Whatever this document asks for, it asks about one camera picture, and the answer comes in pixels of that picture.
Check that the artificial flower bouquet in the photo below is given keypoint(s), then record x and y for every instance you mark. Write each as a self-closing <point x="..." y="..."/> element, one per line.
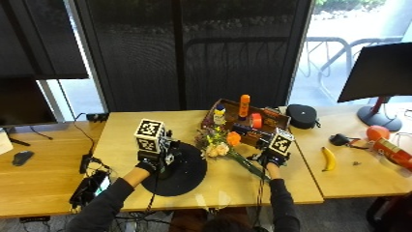
<point x="218" y="145"/>

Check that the person's right hand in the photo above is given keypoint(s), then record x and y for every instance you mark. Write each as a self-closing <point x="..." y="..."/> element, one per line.
<point x="270" y="159"/>

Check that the white marker cube on left glove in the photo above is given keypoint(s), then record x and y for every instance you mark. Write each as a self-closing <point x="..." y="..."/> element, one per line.
<point x="149" y="135"/>

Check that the white marker cube on right glove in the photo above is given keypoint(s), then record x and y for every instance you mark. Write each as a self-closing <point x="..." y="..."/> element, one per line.
<point x="280" y="143"/>

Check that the black power strip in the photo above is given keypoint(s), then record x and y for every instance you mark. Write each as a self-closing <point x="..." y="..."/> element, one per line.
<point x="96" y="117"/>

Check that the the person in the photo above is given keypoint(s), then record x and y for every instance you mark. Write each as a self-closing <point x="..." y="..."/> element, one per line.
<point x="226" y="225"/>

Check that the orange tape roll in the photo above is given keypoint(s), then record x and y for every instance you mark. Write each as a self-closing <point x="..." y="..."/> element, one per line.
<point x="256" y="120"/>

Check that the dark blue small box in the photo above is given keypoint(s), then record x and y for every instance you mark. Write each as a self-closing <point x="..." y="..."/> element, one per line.
<point x="242" y="129"/>

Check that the black power adapter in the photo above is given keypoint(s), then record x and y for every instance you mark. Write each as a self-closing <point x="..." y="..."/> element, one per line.
<point x="85" y="162"/>

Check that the white bottle with blue cap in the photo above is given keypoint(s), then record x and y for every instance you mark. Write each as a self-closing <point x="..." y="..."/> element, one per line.
<point x="218" y="115"/>

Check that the black monitor on red stand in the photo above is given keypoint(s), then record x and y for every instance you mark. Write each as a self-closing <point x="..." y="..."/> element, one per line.
<point x="377" y="71"/>

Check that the yellow banana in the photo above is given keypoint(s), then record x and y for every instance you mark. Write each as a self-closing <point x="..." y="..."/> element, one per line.
<point x="329" y="159"/>

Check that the black small pouch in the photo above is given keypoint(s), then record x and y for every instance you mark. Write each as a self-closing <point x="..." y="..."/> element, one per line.
<point x="338" y="139"/>

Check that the orange and brown printed box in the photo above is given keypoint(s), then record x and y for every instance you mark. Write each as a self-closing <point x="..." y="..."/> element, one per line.
<point x="270" y="118"/>

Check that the black mesh window blind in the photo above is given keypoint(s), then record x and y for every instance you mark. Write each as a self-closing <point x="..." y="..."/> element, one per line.
<point x="193" y="54"/>

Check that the white paper box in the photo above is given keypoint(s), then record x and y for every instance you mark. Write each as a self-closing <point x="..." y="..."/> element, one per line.
<point x="4" y="141"/>

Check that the small dark screw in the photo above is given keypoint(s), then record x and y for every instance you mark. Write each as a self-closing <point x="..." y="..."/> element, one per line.
<point x="356" y="163"/>

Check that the person's left hand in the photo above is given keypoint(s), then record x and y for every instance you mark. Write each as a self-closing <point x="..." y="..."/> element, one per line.
<point x="150" y="163"/>

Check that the black computer mouse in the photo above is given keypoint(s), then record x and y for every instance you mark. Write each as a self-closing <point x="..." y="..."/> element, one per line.
<point x="21" y="158"/>

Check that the black zipped round case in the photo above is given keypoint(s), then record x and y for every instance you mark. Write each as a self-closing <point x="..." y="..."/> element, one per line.
<point x="301" y="116"/>

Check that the red cylindrical snack can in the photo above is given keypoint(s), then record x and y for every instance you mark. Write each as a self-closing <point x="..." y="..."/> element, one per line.
<point x="392" y="152"/>

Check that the brown wooden tray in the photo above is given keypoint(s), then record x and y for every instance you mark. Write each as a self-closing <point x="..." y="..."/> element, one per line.
<point x="232" y="111"/>

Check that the black round felt hat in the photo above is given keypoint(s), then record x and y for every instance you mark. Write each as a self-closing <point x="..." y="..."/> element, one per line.
<point x="184" y="174"/>

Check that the white marker cube on glove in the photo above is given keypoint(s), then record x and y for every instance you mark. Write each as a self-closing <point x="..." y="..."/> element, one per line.
<point x="280" y="143"/>
<point x="149" y="135"/>

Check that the orange ball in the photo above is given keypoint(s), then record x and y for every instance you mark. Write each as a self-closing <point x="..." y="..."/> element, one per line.
<point x="377" y="132"/>

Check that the orange tall bottle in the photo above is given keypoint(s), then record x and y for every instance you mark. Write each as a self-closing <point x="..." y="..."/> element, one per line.
<point x="244" y="106"/>

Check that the grey metal bike rack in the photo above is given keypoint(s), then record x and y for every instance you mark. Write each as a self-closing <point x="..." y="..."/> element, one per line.
<point x="334" y="54"/>

